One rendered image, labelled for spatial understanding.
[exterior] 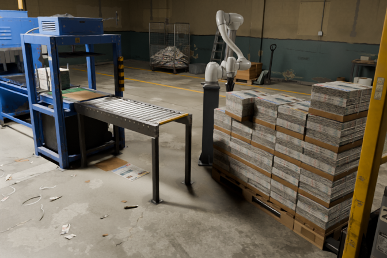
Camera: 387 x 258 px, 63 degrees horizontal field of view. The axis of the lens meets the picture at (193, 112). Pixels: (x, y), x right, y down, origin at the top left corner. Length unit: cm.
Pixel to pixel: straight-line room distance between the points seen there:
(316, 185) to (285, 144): 41
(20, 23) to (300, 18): 715
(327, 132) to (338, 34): 721
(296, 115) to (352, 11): 707
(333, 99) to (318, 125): 23
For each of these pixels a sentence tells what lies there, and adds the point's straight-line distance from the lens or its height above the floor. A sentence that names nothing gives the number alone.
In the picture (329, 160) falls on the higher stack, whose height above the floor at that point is 75.
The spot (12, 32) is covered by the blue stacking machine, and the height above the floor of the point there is 150.
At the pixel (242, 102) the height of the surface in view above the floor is 102.
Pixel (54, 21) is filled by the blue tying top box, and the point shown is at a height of 171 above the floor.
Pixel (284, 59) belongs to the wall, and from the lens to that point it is 1010.
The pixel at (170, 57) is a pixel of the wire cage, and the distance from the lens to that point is 1099.
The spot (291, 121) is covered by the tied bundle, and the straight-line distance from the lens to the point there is 272.
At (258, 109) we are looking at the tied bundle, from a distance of 297.
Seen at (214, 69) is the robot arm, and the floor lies 120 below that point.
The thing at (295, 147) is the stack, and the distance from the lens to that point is 276.
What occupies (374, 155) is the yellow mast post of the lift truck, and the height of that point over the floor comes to 98.
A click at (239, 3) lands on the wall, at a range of 1083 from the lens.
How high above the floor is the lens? 172
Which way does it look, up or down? 16 degrees down
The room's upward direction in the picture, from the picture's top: 1 degrees clockwise
